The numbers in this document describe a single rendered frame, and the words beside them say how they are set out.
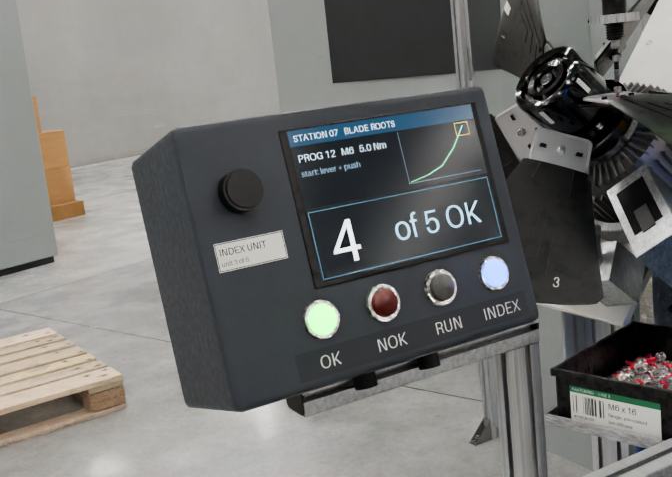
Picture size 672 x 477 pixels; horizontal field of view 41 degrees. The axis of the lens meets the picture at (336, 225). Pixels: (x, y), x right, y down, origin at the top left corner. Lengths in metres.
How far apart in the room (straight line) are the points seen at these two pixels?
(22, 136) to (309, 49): 3.22
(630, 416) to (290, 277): 0.62
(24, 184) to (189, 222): 6.34
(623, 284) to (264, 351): 0.92
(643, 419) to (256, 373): 0.63
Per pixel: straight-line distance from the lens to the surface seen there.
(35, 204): 6.97
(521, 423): 0.82
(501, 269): 0.68
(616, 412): 1.14
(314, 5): 4.16
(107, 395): 3.72
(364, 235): 0.63
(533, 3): 1.62
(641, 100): 1.33
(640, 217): 1.36
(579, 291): 1.28
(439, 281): 0.65
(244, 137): 0.61
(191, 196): 0.59
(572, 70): 1.39
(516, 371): 0.80
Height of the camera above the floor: 1.29
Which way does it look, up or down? 11 degrees down
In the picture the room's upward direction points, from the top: 6 degrees counter-clockwise
